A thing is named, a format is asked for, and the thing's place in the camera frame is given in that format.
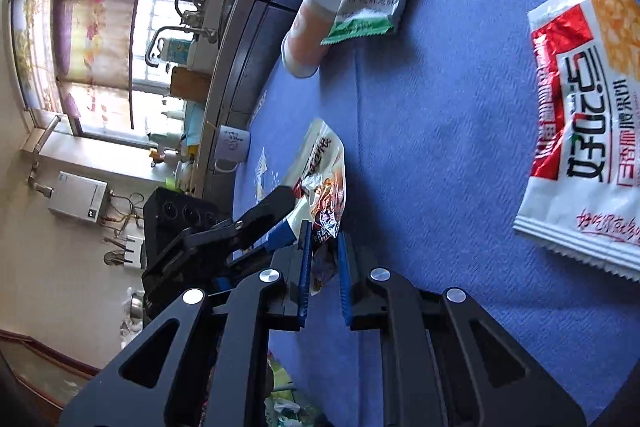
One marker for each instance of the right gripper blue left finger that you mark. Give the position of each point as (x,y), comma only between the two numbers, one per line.
(203,360)

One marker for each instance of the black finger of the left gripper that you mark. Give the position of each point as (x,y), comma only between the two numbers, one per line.
(261,231)

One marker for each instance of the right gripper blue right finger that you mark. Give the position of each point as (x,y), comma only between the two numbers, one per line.
(445,360)

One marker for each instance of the pink white paper cup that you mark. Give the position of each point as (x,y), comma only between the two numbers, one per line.
(302,49)

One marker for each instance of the red white noodle snack bag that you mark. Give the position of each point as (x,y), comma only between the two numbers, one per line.
(582,195)

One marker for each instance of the green white tea packet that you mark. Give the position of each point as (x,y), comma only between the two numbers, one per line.
(365,18)

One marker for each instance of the chrome kitchen faucet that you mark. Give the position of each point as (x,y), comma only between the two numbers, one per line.
(198,19)

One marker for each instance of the grey kitchen cabinets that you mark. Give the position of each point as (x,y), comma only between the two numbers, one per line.
(250,46)

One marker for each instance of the white enamel mug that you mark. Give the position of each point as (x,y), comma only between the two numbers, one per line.
(232,147)

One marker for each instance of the wooden cutting board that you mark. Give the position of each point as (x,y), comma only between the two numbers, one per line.
(190,86)

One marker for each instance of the blue patterned tablecloth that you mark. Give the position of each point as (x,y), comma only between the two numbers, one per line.
(439,124)

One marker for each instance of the white wall water heater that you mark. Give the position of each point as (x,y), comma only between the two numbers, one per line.
(78,197)

